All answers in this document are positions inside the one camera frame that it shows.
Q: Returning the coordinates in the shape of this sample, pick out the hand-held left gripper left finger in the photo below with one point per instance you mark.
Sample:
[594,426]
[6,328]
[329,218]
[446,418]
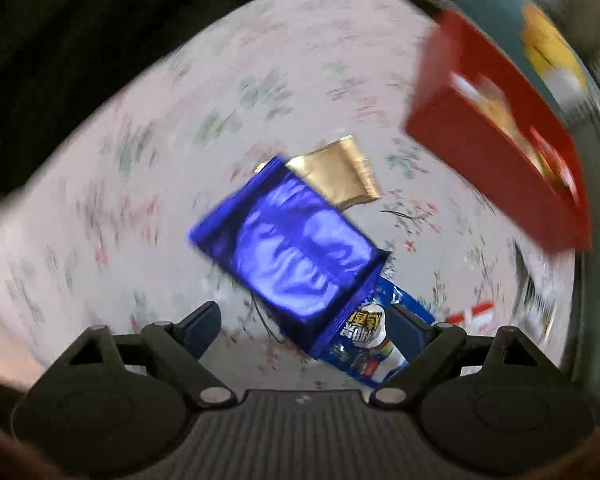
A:
[202,327]

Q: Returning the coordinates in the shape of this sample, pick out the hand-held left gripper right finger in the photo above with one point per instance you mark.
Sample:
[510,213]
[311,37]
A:
[416,334]

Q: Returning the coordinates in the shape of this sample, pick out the blue printed snack packet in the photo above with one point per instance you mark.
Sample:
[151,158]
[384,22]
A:
[375,347]

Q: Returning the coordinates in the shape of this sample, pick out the blue foil snack packet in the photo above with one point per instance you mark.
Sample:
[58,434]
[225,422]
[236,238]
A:
[290,250]

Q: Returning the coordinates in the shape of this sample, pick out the white green wafer packet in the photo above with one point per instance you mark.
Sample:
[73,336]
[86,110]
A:
[532,302]

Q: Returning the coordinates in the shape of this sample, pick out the gold foil snack packet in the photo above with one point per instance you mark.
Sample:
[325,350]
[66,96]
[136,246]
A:
[340,175]

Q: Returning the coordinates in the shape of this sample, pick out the red cardboard box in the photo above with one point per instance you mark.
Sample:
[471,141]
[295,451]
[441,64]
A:
[480,160]

